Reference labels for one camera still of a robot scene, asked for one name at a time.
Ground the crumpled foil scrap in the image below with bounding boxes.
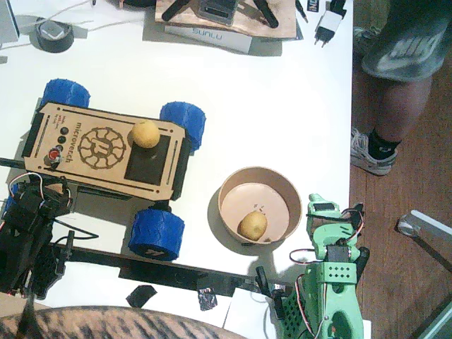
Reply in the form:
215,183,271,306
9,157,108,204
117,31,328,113
196,287,218,311

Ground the yellow ball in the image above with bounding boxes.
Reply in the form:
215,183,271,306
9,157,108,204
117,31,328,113
237,210,268,241
130,120,160,148

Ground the tan paper bowl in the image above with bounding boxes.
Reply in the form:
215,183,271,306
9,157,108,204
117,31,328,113
217,166,304,245

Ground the white paper sheet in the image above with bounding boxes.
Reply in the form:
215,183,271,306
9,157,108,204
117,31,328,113
222,287,283,339

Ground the clear plastic cube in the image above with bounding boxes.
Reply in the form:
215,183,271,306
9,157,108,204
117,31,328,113
40,21,66,40

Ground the white black power adapter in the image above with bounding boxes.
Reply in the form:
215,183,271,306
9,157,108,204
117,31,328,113
313,9,344,49

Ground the long black metal rail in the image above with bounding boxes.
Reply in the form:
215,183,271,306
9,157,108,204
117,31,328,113
42,243,294,297

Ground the black thin cable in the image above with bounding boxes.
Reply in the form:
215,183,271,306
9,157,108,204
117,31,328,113
52,216,100,244

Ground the grey white box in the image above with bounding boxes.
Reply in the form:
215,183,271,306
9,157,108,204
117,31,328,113
0,0,20,45

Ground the white cable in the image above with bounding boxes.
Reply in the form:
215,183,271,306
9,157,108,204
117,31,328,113
13,0,146,33

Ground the short black metal rail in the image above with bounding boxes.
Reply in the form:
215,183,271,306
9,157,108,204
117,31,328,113
0,157,28,170

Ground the person's head brown hair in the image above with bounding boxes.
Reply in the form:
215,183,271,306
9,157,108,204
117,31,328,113
0,305,248,339

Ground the white Sunlu box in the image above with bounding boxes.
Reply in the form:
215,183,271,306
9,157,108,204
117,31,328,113
164,23,254,54

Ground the black pen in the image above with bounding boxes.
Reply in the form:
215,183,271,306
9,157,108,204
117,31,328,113
295,0,309,24

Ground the grey metal frame leg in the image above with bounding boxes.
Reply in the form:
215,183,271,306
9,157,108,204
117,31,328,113
395,208,452,276

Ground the black tripod leg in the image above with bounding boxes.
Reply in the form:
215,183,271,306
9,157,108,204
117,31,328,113
161,0,194,21
254,0,280,28

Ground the black tape piece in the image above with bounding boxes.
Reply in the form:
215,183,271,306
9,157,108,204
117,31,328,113
126,284,157,309

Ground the black clamp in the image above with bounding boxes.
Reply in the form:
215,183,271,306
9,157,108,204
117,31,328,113
256,266,287,321
56,230,76,277

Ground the black plug adapter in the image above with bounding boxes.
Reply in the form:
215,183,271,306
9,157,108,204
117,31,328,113
330,0,349,17

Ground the person in grey Nike shorts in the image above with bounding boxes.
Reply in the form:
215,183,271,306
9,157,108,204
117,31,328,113
349,0,452,177

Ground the grey metal bar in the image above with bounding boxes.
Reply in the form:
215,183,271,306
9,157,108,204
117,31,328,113
409,299,452,339

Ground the black tape roll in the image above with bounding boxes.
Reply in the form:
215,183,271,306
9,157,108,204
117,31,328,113
30,20,75,54

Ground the wooden-topped rover chassis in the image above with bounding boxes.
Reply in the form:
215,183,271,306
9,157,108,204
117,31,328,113
21,101,191,202

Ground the wooden board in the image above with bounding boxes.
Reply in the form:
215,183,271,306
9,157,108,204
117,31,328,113
154,0,297,39

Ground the grey black electronic device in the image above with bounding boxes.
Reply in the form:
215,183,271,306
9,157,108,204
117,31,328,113
197,0,238,26

